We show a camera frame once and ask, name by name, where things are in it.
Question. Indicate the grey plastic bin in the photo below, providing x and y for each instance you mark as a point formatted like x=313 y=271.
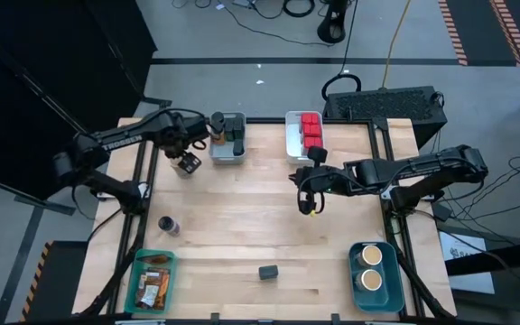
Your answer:
x=224 y=158

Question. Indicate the red-lidded smoked paprika tin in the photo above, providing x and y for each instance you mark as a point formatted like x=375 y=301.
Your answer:
x=309 y=118
x=312 y=130
x=313 y=142

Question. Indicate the black power adapter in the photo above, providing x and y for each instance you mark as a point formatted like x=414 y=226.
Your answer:
x=441 y=210

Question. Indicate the white plastic bin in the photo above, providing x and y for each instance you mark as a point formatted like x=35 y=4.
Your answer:
x=292 y=149

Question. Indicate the white paper sign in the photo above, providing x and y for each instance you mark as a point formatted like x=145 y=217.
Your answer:
x=463 y=253

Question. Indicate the green plastic bin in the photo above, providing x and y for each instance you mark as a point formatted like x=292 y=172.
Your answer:
x=130 y=289

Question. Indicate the blue plastic bin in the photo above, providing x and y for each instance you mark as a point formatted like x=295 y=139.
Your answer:
x=393 y=289

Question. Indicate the black floor stand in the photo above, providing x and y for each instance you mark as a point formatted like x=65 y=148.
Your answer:
x=332 y=27

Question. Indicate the brown spice jar black lid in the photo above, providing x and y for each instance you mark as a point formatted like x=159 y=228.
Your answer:
x=217 y=118

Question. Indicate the black curtain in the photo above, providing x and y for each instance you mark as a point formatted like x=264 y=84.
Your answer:
x=39 y=67

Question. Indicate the black table frame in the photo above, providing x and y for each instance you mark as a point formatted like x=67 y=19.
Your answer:
x=264 y=120

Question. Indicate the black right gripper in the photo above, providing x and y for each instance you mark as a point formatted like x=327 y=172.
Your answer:
x=316 y=178

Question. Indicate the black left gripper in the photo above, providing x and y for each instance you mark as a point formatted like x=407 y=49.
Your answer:
x=187 y=158

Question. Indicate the black hazard-striped floor mat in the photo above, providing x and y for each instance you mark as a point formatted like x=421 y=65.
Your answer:
x=476 y=27
x=61 y=280

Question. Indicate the purple-label spice jar black lid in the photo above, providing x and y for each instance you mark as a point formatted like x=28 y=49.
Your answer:
x=169 y=225

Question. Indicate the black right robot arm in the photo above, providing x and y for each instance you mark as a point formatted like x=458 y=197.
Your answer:
x=422 y=167

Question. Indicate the paper cup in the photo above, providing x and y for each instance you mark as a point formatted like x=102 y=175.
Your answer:
x=369 y=255

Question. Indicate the black computer case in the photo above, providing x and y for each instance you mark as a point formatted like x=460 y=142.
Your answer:
x=386 y=106

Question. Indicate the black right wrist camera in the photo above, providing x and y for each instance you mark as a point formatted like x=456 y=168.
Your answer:
x=318 y=154

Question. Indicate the brown orange spice packet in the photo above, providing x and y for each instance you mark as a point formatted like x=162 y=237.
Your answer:
x=165 y=284
x=154 y=258
x=149 y=291

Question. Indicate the black rig floor beam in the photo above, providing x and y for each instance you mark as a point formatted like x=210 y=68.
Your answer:
x=504 y=257

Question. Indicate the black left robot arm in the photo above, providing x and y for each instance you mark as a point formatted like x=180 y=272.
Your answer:
x=120 y=137

